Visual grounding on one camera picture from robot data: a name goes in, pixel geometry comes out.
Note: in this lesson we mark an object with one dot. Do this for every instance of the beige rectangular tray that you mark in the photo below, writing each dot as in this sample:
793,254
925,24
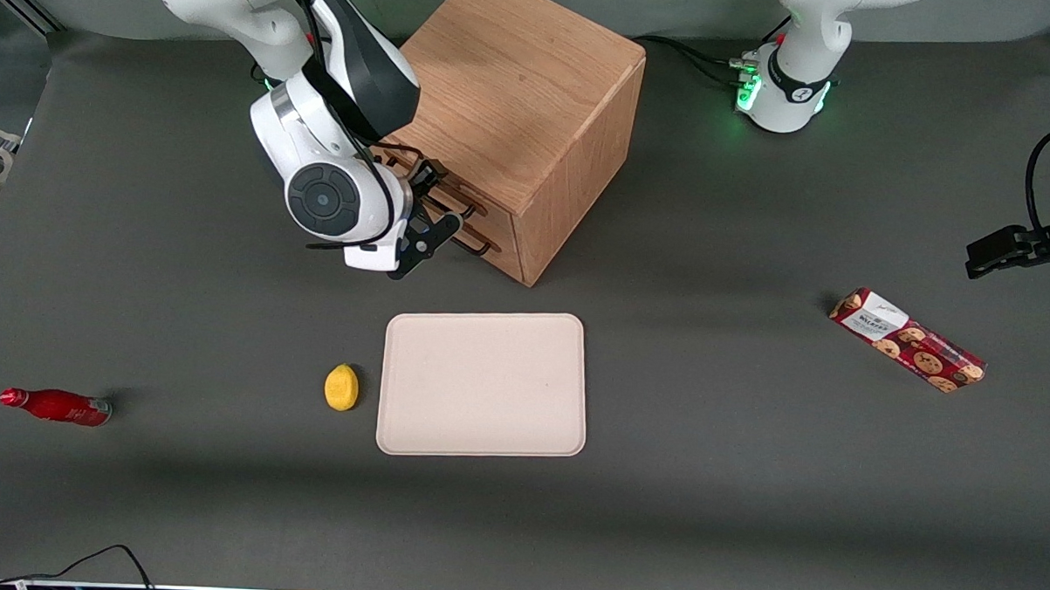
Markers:
482,385

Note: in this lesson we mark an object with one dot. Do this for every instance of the red cookie box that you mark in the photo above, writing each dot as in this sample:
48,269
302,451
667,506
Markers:
908,341

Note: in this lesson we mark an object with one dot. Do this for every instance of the wooden drawer below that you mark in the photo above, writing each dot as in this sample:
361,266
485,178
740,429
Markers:
510,258

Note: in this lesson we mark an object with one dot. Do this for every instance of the yellow lemon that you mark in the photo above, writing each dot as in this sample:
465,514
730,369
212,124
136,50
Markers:
341,389

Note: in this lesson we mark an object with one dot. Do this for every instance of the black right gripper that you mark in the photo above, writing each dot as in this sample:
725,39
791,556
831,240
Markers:
423,180

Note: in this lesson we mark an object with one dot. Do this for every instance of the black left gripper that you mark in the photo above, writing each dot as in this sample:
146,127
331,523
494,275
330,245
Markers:
1038,244

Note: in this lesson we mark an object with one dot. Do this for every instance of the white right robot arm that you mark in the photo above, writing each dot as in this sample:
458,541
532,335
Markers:
320,148

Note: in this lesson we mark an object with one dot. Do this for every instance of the wooden drawer cabinet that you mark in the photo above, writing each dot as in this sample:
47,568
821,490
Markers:
532,86

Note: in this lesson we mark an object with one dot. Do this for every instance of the red bottle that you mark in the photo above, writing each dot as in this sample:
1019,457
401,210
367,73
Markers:
58,406

